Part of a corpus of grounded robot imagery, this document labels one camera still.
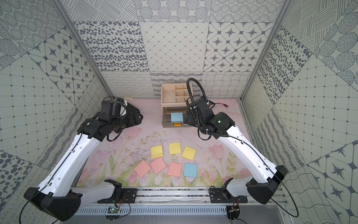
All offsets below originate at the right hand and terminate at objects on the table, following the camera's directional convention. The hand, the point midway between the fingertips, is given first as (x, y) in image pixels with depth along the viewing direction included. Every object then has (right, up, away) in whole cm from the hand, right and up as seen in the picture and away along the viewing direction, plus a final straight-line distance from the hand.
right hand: (192, 119), depth 71 cm
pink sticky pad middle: (-20, -30, +14) cm, 38 cm away
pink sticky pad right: (-10, -32, +13) cm, 36 cm away
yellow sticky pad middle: (-10, -21, +20) cm, 31 cm away
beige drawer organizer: (-10, +14, +15) cm, 24 cm away
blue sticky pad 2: (0, -32, +13) cm, 35 cm away
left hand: (-27, +1, +1) cm, 27 cm away
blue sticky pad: (-9, 0, +18) cm, 20 cm away
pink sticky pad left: (-30, -31, +11) cm, 44 cm away
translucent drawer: (-16, -2, +15) cm, 22 cm away
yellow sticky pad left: (-23, -23, +20) cm, 38 cm away
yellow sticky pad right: (-1, -24, +19) cm, 30 cm away
